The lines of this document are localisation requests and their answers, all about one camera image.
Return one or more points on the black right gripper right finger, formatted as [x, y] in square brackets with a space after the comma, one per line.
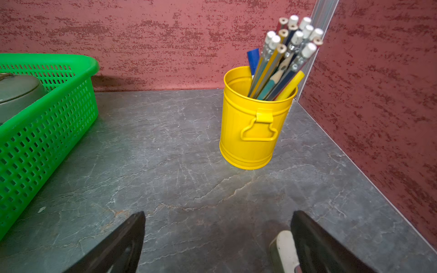
[320, 252]

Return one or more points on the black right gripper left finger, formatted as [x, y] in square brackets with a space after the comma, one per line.
[119, 252]

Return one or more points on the yellow-green tea canister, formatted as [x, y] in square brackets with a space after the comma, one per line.
[17, 93]

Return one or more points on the green plastic basket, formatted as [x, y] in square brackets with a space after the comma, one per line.
[37, 140]

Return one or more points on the white stapler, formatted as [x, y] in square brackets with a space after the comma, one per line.
[283, 253]

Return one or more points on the yellow metal pencil bucket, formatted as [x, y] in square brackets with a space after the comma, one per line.
[250, 128]

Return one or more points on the bundle of pencils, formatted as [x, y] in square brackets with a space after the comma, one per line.
[276, 68]

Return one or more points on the aluminium corner post right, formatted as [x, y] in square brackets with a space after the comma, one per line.
[321, 18]

